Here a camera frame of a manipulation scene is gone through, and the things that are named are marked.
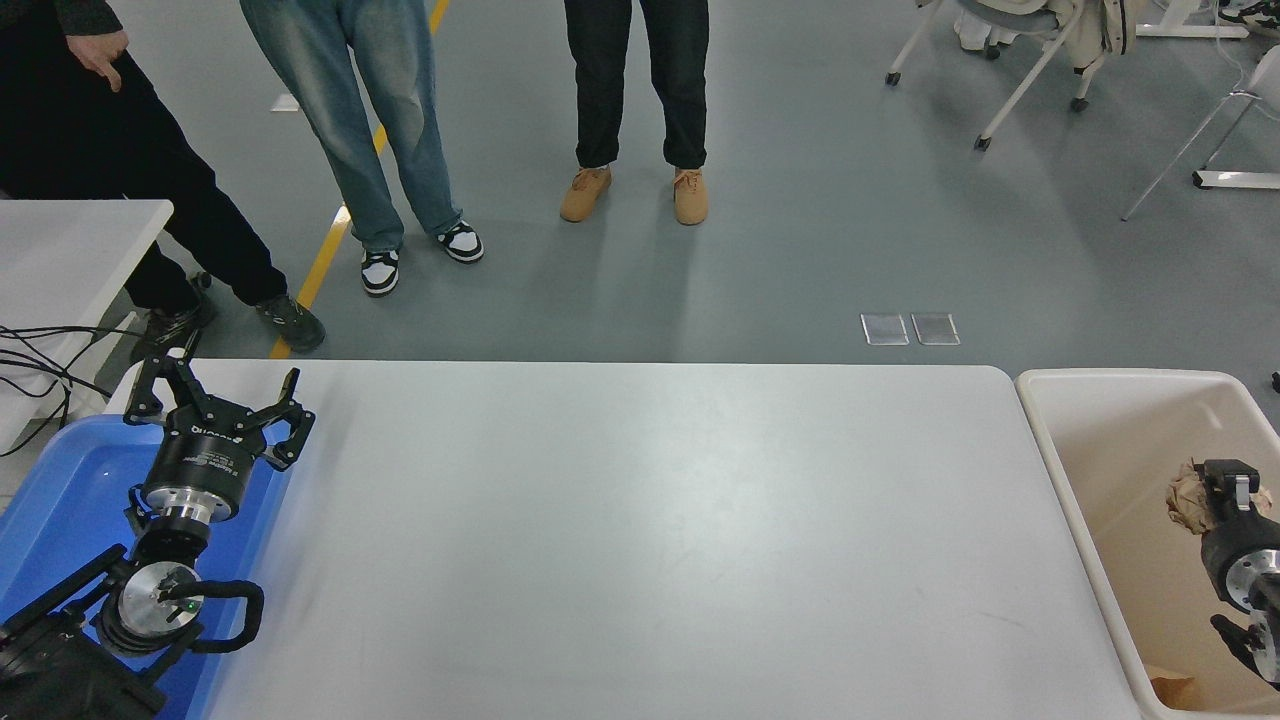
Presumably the large pale bin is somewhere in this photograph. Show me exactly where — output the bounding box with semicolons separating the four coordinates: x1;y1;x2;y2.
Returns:
1015;368;1280;720

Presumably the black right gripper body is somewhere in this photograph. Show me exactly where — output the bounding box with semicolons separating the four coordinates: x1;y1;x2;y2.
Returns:
1200;510;1280;603

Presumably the person's hand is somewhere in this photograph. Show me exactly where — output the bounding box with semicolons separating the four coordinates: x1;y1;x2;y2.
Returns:
65;30;129;93

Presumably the person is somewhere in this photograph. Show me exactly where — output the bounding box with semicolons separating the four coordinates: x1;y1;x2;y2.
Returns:
0;0;326;356
952;8;1003;59
560;0;711;226
1218;0;1280;36
240;0;485;298

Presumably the blue plastic tray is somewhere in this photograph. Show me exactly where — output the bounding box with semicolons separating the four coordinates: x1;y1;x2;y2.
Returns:
0;413;291;720

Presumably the black cable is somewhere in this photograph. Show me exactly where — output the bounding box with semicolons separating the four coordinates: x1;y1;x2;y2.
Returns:
0;323;151;346
0;345;116;456

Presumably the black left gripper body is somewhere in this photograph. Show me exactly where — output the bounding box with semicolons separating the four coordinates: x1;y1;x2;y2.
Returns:
138;403;269;511

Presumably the white thin-legged chair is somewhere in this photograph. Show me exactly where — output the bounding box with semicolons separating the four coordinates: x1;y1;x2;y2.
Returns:
1122;45;1280;221

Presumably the white side table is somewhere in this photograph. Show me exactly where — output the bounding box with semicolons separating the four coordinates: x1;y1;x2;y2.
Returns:
0;198;176;451

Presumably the pale cloth on chair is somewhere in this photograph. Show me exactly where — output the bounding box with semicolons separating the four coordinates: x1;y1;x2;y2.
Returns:
1058;0;1141;76

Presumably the white chair with casters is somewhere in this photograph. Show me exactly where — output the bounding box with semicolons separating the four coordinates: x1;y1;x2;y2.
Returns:
885;0;1141;151

